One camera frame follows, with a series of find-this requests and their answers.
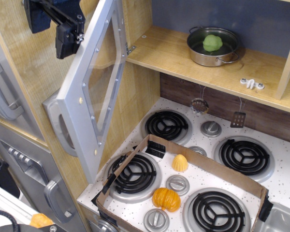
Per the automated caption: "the silver toy microwave door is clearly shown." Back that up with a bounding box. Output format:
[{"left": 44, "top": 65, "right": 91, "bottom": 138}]
[{"left": 56, "top": 0, "right": 128, "bottom": 184}]

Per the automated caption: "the round hanging strainer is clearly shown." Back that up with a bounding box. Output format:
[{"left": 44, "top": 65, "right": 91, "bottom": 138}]
[{"left": 190, "top": 98, "right": 209, "bottom": 115}]

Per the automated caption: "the front silver stove knob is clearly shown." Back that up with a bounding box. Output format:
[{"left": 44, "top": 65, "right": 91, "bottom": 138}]
[{"left": 144, "top": 209, "right": 170, "bottom": 232}]

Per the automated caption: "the grey water dispenser panel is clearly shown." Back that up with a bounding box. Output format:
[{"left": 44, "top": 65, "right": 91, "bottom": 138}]
[{"left": 0, "top": 140, "right": 49, "bottom": 186}]

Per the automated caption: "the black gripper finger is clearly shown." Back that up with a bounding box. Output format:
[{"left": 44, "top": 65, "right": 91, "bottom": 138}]
[{"left": 56, "top": 23, "right": 84, "bottom": 59}]

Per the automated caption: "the lower grey fridge handle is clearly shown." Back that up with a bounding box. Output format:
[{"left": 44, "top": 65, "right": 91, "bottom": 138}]
[{"left": 43, "top": 180, "right": 73, "bottom": 223}]

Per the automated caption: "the stainless steel pot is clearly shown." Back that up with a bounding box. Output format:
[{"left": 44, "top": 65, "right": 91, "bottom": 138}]
[{"left": 187, "top": 26, "right": 240, "bottom": 67}]

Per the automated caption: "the orange toy at bottom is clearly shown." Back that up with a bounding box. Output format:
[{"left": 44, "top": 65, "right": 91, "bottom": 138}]
[{"left": 29, "top": 213, "right": 54, "bottom": 228}]

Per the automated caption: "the black device at left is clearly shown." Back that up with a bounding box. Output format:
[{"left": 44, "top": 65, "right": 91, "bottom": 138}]
[{"left": 0, "top": 159, "right": 20, "bottom": 198}]

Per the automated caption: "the green toy vegetable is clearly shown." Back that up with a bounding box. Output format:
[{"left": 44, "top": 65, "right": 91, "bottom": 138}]
[{"left": 203, "top": 34, "right": 223, "bottom": 52}]

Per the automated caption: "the small middle silver knob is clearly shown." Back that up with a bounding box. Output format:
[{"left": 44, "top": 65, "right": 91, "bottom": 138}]
[{"left": 189, "top": 146, "right": 207, "bottom": 157}]

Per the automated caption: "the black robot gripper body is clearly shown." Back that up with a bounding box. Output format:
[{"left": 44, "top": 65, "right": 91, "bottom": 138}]
[{"left": 38, "top": 0, "right": 85, "bottom": 31}]

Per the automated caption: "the black braided cable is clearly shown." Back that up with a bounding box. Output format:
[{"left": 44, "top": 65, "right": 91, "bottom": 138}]
[{"left": 0, "top": 209, "right": 21, "bottom": 232}]

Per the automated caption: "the silver stove knob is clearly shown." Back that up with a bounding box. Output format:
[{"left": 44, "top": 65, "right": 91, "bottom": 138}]
[
  {"left": 201, "top": 121, "right": 222, "bottom": 137},
  {"left": 166, "top": 174, "right": 190, "bottom": 196},
  {"left": 144, "top": 209, "right": 170, "bottom": 232}
]

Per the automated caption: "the hanging toy spatula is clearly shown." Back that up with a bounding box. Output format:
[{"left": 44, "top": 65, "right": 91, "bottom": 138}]
[{"left": 230, "top": 112, "right": 246, "bottom": 128}]

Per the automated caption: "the upper grey fridge handle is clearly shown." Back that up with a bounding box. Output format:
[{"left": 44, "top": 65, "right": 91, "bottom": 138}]
[{"left": 0, "top": 58, "right": 25, "bottom": 121}]

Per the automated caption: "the white plastic door latch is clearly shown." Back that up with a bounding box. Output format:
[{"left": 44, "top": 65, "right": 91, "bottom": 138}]
[{"left": 240, "top": 78, "right": 264, "bottom": 90}]

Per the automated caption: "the silver oven knob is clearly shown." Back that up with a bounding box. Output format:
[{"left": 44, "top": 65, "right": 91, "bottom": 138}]
[{"left": 98, "top": 219, "right": 118, "bottom": 232}]

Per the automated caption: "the centre silver stove knob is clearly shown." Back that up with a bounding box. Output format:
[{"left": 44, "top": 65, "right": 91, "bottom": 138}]
[{"left": 166, "top": 174, "right": 190, "bottom": 196}]

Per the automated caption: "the back right black burner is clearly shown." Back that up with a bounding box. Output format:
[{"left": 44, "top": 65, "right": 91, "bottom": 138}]
[{"left": 212, "top": 136, "right": 275, "bottom": 183}]

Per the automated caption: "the front right black burner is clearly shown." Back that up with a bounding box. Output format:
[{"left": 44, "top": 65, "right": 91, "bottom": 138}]
[{"left": 182, "top": 188, "right": 251, "bottom": 232}]

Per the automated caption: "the back left black burner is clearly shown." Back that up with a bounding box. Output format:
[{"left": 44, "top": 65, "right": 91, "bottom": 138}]
[{"left": 141, "top": 110, "right": 192, "bottom": 145}]

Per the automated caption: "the orange toy pumpkin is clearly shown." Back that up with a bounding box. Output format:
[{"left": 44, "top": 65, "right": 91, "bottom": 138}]
[{"left": 152, "top": 188, "right": 181, "bottom": 212}]

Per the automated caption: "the blue padded gripper finger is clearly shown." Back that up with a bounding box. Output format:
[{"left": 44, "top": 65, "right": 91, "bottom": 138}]
[{"left": 23, "top": 0, "right": 51, "bottom": 34}]

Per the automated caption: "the silver toy sink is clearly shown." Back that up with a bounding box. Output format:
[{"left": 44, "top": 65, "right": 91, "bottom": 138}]
[{"left": 253, "top": 203, "right": 290, "bottom": 232}]

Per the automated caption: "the grey fridge handle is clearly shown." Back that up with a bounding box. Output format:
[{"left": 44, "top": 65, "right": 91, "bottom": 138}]
[
  {"left": 43, "top": 180, "right": 73, "bottom": 223},
  {"left": 0, "top": 58, "right": 25, "bottom": 121}
]

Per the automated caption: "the back silver stove knob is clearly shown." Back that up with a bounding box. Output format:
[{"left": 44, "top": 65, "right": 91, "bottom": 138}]
[{"left": 201, "top": 121, "right": 222, "bottom": 137}]

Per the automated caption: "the brown cardboard barrier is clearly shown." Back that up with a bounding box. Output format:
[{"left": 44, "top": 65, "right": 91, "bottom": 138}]
[{"left": 92, "top": 135, "right": 268, "bottom": 232}]

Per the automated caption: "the grey wall phone holder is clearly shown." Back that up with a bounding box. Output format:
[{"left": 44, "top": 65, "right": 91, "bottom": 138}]
[{"left": 43, "top": 89, "right": 77, "bottom": 157}]

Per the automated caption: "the black burner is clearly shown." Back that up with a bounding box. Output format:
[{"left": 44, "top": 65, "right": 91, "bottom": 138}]
[
  {"left": 141, "top": 110, "right": 192, "bottom": 145},
  {"left": 212, "top": 136, "right": 275, "bottom": 183},
  {"left": 109, "top": 152, "right": 162, "bottom": 203},
  {"left": 182, "top": 188, "right": 251, "bottom": 232}
]

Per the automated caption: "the front left black burner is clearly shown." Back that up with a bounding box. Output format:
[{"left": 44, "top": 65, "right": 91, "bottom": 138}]
[{"left": 109, "top": 152, "right": 162, "bottom": 203}]

